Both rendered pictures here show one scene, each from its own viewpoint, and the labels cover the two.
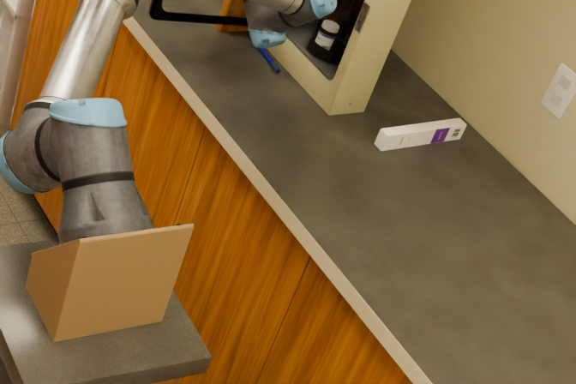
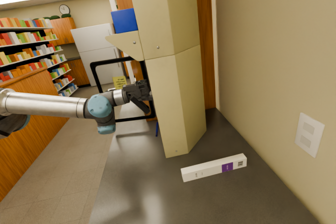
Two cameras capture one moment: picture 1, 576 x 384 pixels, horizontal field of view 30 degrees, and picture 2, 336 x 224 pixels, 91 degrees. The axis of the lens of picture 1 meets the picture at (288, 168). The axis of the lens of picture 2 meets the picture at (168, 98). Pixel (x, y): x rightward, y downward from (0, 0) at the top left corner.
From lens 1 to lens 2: 198 cm
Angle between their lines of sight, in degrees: 37
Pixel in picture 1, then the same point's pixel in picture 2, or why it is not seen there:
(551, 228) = not seen: outside the picture
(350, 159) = (158, 190)
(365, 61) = (170, 130)
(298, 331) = not seen: outside the picture
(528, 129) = (292, 160)
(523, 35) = (270, 98)
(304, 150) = (134, 185)
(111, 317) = not seen: outside the picture
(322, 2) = (91, 108)
